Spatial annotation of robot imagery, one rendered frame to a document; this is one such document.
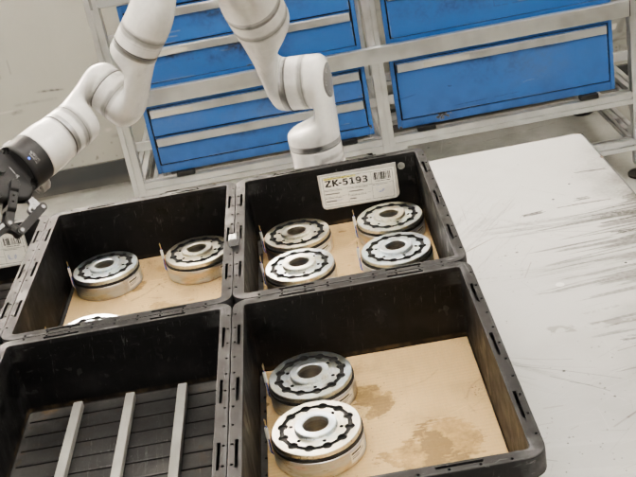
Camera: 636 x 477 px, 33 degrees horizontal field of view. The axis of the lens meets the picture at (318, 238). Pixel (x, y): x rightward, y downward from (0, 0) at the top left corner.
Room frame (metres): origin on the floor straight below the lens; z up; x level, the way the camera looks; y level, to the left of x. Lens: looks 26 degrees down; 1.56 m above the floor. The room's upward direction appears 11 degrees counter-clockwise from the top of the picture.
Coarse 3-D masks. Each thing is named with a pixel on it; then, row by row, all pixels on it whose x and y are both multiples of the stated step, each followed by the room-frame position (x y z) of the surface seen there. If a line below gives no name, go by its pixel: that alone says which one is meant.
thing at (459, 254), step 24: (312, 168) 1.57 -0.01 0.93; (240, 192) 1.53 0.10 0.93; (432, 192) 1.39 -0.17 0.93; (240, 216) 1.44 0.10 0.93; (240, 240) 1.35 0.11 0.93; (456, 240) 1.23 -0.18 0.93; (240, 264) 1.31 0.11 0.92; (408, 264) 1.19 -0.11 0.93; (432, 264) 1.18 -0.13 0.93; (240, 288) 1.21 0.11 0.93; (288, 288) 1.19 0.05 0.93
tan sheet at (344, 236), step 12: (336, 228) 1.55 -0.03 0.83; (348, 228) 1.54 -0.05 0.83; (264, 240) 1.55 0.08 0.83; (336, 240) 1.50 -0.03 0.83; (348, 240) 1.49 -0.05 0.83; (432, 240) 1.44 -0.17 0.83; (264, 252) 1.51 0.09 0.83; (336, 252) 1.46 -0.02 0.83; (348, 252) 1.45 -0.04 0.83; (360, 252) 1.45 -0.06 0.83; (264, 264) 1.47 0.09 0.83; (336, 264) 1.42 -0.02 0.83; (348, 264) 1.41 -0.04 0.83; (264, 288) 1.39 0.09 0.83
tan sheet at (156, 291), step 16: (160, 256) 1.56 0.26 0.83; (144, 272) 1.52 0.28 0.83; (160, 272) 1.51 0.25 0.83; (144, 288) 1.46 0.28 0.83; (160, 288) 1.45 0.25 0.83; (176, 288) 1.44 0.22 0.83; (192, 288) 1.43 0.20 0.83; (208, 288) 1.42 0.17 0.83; (80, 304) 1.45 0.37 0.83; (96, 304) 1.44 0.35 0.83; (112, 304) 1.43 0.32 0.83; (128, 304) 1.42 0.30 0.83; (144, 304) 1.41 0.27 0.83; (160, 304) 1.40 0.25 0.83; (176, 304) 1.39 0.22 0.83; (64, 320) 1.41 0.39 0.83
